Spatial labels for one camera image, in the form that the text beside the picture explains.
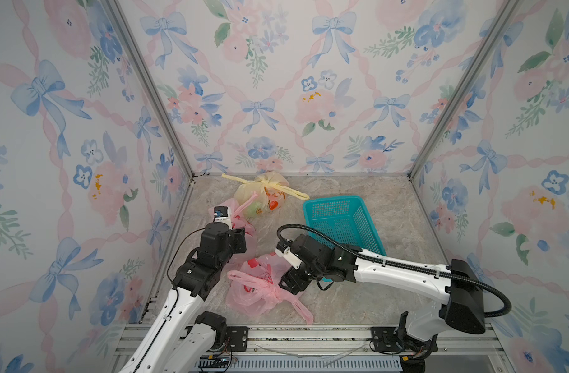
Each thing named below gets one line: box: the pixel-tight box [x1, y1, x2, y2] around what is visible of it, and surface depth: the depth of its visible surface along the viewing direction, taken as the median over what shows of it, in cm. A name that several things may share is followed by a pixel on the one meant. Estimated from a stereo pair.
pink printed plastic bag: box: [226, 252, 315, 325], surface depth 77 cm
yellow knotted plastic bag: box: [221, 171, 311, 217], surface depth 102 cm
